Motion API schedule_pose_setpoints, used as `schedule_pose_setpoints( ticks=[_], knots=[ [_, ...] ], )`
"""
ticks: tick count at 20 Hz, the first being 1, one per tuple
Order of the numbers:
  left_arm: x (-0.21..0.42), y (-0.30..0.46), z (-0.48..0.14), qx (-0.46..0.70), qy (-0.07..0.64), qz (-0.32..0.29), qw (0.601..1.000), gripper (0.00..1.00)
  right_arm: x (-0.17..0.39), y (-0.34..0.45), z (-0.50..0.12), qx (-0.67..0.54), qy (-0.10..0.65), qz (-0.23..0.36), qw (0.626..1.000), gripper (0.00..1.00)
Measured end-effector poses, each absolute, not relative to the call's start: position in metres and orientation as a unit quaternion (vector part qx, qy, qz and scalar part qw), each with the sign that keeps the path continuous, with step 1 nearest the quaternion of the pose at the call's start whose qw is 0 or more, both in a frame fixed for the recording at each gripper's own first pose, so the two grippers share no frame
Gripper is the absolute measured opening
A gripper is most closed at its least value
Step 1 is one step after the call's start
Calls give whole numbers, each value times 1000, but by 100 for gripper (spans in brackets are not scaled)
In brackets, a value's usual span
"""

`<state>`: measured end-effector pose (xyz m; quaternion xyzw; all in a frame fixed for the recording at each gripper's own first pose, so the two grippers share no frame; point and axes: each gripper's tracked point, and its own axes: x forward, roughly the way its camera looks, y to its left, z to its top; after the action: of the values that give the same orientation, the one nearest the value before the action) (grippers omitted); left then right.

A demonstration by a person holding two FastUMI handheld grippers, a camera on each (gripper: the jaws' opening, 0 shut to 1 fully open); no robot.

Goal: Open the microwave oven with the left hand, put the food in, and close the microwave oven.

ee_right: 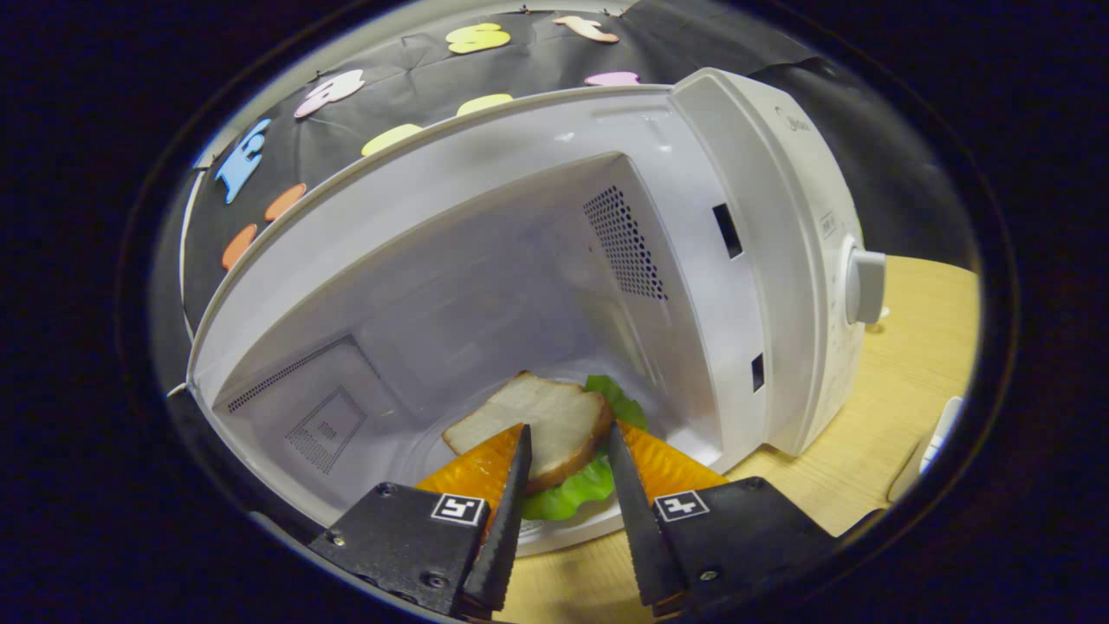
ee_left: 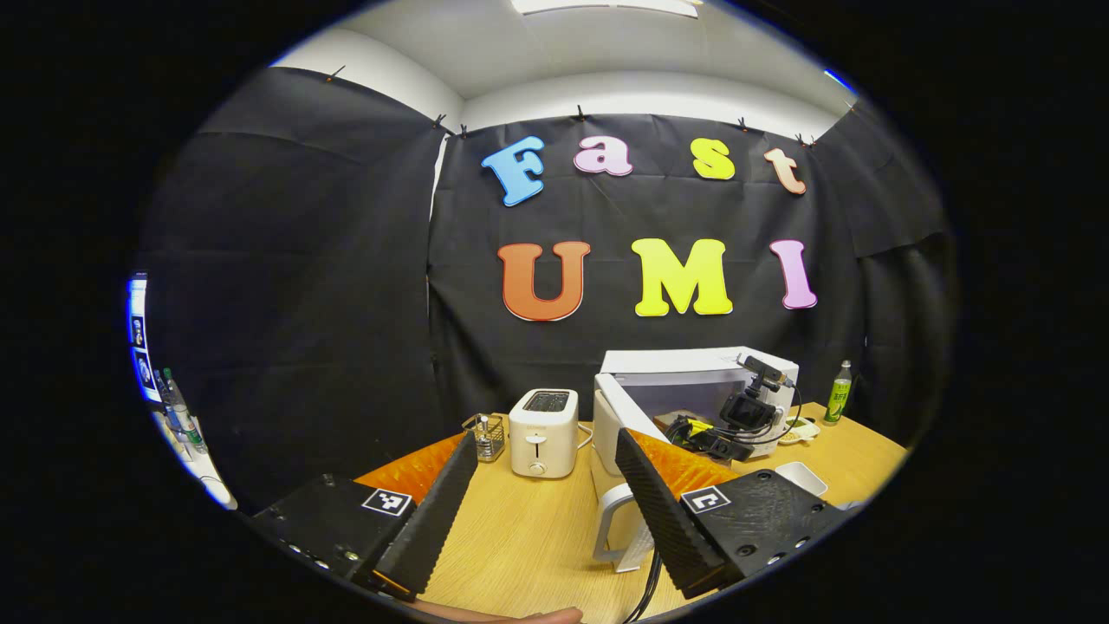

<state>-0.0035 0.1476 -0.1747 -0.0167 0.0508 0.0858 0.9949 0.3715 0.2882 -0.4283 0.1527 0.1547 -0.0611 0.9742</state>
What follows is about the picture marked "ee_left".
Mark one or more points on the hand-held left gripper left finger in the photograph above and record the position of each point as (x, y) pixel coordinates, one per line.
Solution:
(437, 511)

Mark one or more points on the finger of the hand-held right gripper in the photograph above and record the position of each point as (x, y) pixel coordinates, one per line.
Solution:
(710, 444)

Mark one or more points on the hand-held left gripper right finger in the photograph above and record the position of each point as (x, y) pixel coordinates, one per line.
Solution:
(663, 511)

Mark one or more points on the white microwave oven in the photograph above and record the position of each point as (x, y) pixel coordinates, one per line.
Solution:
(676, 364)

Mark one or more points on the white plastic stand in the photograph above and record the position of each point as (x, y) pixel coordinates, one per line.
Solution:
(611, 511)

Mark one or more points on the white sectioned grain dish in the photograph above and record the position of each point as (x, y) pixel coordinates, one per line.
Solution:
(804, 431)

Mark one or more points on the clear utensil holder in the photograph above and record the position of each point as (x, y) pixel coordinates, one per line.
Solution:
(489, 442)

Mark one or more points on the white rectangular tray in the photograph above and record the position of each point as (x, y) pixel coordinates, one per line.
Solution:
(801, 477)

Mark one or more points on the green drink bottle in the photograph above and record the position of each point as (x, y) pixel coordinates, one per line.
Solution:
(838, 399)

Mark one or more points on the white toaster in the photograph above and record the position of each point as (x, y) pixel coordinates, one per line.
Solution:
(543, 425)

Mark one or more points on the white side table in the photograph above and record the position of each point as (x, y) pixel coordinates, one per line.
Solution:
(208, 481)

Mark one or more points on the black backdrop cloth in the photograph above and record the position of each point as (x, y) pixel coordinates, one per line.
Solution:
(303, 303)

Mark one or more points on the clear plastic bottle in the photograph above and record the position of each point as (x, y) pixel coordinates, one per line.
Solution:
(182, 416)

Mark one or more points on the row of black cloth clips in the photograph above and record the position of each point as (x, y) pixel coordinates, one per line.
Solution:
(579, 113)

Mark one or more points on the lit display screen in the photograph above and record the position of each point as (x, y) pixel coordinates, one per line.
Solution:
(137, 338)

